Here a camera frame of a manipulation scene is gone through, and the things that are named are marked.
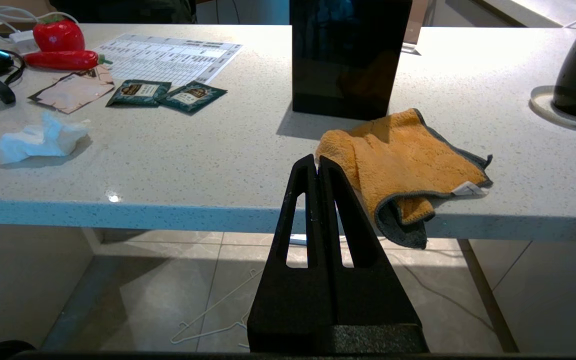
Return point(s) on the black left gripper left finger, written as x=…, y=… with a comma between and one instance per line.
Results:
x=288, y=310

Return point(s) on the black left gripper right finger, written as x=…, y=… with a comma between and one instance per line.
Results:
x=373, y=300

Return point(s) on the green tea sachet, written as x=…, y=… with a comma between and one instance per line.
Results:
x=138, y=92
x=193, y=96

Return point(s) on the dark metal table leg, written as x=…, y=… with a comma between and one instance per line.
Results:
x=490, y=300

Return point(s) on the orange microfiber cloth grey trim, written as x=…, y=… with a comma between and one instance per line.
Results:
x=398, y=160

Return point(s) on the black glossy tissue box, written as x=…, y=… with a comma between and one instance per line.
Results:
x=348, y=60

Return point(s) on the white round coaster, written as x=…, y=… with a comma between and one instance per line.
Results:
x=543, y=107

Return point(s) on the acrylic table sign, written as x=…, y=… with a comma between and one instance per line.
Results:
x=414, y=30

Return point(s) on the printed white paper sheet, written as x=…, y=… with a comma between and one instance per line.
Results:
x=168, y=57

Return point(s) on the crumpled white tissue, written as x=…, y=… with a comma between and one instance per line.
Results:
x=38, y=142

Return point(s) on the beige torn sachet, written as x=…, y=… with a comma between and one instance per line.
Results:
x=73, y=92

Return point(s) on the red toy chili pepper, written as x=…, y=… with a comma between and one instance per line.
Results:
x=63, y=59

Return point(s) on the red toy bell pepper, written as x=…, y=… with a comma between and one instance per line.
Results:
x=58, y=36

